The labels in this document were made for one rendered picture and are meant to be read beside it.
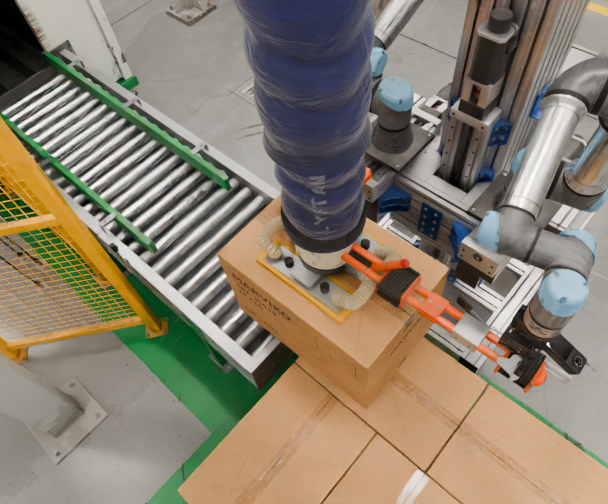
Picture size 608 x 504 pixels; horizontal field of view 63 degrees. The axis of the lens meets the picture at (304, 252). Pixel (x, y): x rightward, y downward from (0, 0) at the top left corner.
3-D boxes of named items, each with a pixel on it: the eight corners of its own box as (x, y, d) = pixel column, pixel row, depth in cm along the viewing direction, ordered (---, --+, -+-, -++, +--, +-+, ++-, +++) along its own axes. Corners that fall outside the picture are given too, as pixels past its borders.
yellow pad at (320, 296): (255, 262, 155) (253, 253, 151) (277, 240, 159) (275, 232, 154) (341, 325, 141) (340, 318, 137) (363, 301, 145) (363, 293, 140)
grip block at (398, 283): (373, 293, 134) (374, 282, 129) (395, 268, 138) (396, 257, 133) (399, 310, 131) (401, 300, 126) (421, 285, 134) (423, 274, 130)
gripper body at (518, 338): (512, 321, 115) (527, 296, 105) (548, 343, 112) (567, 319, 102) (495, 345, 112) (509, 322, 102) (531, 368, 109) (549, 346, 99)
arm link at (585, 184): (553, 171, 153) (621, 44, 103) (605, 188, 148) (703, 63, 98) (539, 204, 151) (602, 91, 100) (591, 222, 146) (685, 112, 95)
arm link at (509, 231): (565, 33, 106) (475, 233, 98) (621, 46, 103) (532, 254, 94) (552, 68, 117) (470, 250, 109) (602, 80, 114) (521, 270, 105)
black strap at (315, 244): (265, 222, 135) (262, 213, 131) (320, 170, 143) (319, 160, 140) (329, 266, 126) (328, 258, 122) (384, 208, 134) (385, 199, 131)
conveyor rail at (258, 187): (73, 78, 320) (58, 52, 304) (79, 74, 322) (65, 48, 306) (355, 277, 225) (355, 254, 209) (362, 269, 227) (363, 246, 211)
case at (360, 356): (240, 309, 192) (215, 253, 158) (308, 240, 206) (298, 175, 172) (366, 410, 167) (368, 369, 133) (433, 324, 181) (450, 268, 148)
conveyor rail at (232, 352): (-18, 136, 297) (-39, 112, 281) (-10, 131, 299) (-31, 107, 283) (254, 385, 202) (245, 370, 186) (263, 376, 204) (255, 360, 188)
